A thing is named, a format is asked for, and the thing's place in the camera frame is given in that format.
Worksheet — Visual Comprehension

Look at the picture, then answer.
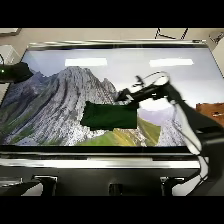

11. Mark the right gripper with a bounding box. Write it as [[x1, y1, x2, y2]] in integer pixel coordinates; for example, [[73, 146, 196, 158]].
[[115, 87, 143, 105]]

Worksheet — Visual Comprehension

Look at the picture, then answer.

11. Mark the dark green garment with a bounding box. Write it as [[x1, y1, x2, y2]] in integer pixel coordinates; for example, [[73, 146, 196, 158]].
[[80, 100, 139, 131]]

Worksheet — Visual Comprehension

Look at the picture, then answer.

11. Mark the black device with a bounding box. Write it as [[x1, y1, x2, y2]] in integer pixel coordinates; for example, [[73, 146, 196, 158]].
[[0, 61, 35, 85]]

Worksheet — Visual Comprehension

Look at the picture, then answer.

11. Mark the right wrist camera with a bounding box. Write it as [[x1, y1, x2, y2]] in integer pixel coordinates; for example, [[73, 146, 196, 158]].
[[134, 75, 145, 88]]

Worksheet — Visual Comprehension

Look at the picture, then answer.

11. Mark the black cable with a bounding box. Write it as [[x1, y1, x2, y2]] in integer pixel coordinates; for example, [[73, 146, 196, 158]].
[[142, 70, 171, 88]]

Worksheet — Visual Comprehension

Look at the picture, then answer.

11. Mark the silver frame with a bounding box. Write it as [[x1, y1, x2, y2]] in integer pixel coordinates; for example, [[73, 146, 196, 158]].
[[0, 151, 209, 197]]

